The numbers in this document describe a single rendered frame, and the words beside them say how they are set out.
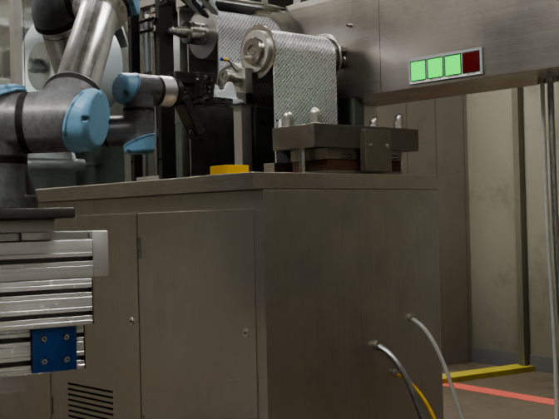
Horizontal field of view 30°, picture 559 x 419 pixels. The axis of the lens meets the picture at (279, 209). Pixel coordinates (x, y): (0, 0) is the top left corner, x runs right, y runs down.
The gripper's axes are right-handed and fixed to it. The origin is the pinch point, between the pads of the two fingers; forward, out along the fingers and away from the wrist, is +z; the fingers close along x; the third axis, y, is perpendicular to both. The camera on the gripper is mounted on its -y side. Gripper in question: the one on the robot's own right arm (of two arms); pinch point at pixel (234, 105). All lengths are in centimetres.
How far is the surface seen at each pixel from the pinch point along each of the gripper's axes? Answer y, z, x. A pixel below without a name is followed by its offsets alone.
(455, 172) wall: -6, 269, 145
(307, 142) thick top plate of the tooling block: -10.8, 9.5, -17.3
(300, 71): 10.5, 23.7, -0.2
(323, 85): 7.4, 32.2, -0.1
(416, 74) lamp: 9, 45, -23
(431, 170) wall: -5, 252, 148
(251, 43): 18.0, 11.5, 6.0
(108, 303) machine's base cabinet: -52, -13, 42
